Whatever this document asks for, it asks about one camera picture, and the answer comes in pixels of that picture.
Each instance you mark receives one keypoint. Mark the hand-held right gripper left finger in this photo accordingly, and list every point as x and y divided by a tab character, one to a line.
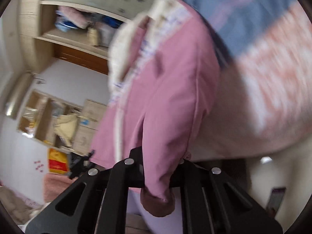
136	173

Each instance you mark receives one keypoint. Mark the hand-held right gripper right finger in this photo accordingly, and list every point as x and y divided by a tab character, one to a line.
192	175

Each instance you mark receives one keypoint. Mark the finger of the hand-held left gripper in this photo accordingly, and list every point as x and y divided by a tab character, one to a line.
79	165

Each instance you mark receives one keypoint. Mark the pink and white hooded jacket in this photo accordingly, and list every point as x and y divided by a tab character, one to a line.
165	90

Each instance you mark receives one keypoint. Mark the red and yellow bag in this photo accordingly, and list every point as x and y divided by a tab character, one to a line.
58	160

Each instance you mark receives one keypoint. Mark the pink fluffy towel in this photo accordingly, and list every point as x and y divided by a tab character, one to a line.
58	187

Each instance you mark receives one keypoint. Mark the light wooden cabinet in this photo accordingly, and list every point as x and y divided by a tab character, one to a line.
90	124

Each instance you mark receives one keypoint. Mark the blue sticker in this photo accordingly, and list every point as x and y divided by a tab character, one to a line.
85	122

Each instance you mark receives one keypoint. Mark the wooden bookshelf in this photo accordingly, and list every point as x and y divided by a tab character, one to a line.
41	117

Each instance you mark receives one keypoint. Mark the smartphone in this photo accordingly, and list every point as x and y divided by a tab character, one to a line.
275	199

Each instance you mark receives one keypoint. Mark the pink floral bedsheet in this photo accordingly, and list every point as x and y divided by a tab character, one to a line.
275	82

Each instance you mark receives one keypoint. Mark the beige cloth bag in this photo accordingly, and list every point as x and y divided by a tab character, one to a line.
93	36

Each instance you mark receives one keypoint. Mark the translucent storage box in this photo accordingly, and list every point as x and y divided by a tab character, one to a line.
107	35

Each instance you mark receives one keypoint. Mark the blue hanging jacket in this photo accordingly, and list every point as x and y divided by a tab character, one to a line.
64	25

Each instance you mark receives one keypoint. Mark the light wooden wardrobe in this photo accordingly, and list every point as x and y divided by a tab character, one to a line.
31	29

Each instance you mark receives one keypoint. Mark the dark blue garment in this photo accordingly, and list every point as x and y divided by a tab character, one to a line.
112	22

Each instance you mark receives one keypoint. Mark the pink hanging jacket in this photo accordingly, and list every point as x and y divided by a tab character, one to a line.
75	15

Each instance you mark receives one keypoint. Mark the blue plaid duvet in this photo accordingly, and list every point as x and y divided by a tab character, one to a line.
238	17

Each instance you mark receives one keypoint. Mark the pink wall stickers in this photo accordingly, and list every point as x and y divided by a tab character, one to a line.
39	165

